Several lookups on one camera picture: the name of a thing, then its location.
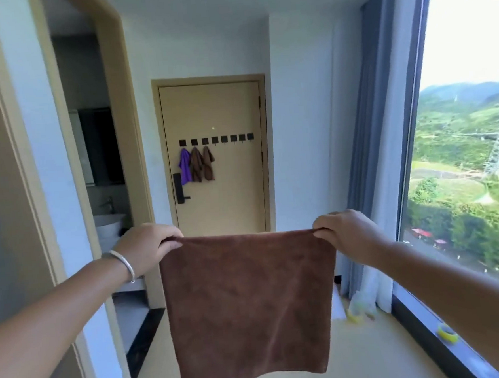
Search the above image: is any person's right hand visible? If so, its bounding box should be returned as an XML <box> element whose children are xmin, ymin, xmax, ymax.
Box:
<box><xmin>310</xmin><ymin>205</ymin><xmax>394</xmax><ymax>272</ymax></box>

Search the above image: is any person's left hand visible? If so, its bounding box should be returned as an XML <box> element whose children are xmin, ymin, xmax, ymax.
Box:
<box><xmin>111</xmin><ymin>220</ymin><xmax>187</xmax><ymax>282</ymax></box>

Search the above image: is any purple towel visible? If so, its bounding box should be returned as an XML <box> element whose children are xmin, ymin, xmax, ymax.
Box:
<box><xmin>177</xmin><ymin>147</ymin><xmax>193</xmax><ymax>186</ymax></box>

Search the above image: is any brown towel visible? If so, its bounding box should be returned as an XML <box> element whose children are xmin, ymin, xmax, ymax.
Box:
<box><xmin>188</xmin><ymin>146</ymin><xmax>205</xmax><ymax>184</ymax></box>
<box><xmin>157</xmin><ymin>226</ymin><xmax>347</xmax><ymax>378</ymax></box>
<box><xmin>200</xmin><ymin>144</ymin><xmax>217</xmax><ymax>182</ymax></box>

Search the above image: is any beige door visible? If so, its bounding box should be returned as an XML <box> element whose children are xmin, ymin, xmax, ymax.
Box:
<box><xmin>151</xmin><ymin>71</ymin><xmax>277</xmax><ymax>241</ymax></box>
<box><xmin>159</xmin><ymin>80</ymin><xmax>270</xmax><ymax>240</ymax></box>

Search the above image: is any row of black hooks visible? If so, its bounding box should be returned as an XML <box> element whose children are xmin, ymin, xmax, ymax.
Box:
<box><xmin>178</xmin><ymin>132</ymin><xmax>255</xmax><ymax>150</ymax></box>

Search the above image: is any person's right forearm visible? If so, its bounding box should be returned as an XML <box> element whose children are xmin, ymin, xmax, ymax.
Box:
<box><xmin>363</xmin><ymin>233</ymin><xmax>499</xmax><ymax>378</ymax></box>

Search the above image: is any person's left forearm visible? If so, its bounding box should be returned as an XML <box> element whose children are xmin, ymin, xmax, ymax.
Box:
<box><xmin>0</xmin><ymin>254</ymin><xmax>140</xmax><ymax>378</ymax></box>

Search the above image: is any white sink basin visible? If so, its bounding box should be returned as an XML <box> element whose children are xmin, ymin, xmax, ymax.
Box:
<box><xmin>93</xmin><ymin>212</ymin><xmax>128</xmax><ymax>241</ymax></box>

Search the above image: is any white cloth pile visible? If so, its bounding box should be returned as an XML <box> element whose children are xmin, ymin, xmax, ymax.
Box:
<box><xmin>329</xmin><ymin>286</ymin><xmax>349</xmax><ymax>321</ymax></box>

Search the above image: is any clear bag of yellow items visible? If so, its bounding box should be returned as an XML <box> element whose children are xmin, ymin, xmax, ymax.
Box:
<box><xmin>345</xmin><ymin>289</ymin><xmax>378</xmax><ymax>325</ymax></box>

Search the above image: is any blue grey curtain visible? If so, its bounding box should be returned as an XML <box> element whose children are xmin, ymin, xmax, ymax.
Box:
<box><xmin>319</xmin><ymin>0</ymin><xmax>419</xmax><ymax>298</ymax></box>

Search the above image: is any white sheer curtain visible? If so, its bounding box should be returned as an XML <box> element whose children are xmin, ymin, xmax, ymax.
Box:
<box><xmin>338</xmin><ymin>0</ymin><xmax>446</xmax><ymax>316</ymax></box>

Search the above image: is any dark framed window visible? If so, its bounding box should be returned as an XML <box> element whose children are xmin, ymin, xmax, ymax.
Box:
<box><xmin>371</xmin><ymin>0</ymin><xmax>499</xmax><ymax>378</ymax></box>

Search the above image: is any black framed mirror cabinet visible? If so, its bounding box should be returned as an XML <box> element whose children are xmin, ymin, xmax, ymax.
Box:
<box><xmin>68</xmin><ymin>105</ymin><xmax>125</xmax><ymax>189</ymax></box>

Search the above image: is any yellow tape roll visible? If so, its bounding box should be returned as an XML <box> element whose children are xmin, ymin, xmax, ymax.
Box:
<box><xmin>437</xmin><ymin>322</ymin><xmax>459</xmax><ymax>346</ymax></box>

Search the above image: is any silver bracelet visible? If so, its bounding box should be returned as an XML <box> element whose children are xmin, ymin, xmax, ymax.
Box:
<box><xmin>102</xmin><ymin>248</ymin><xmax>137</xmax><ymax>286</ymax></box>

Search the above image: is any black door lock handle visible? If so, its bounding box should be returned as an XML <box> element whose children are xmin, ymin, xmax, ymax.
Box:
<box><xmin>172</xmin><ymin>172</ymin><xmax>191</xmax><ymax>205</ymax></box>

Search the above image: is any beige bathroom door frame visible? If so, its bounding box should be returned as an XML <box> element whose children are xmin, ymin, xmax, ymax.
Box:
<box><xmin>29</xmin><ymin>0</ymin><xmax>172</xmax><ymax>378</ymax></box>

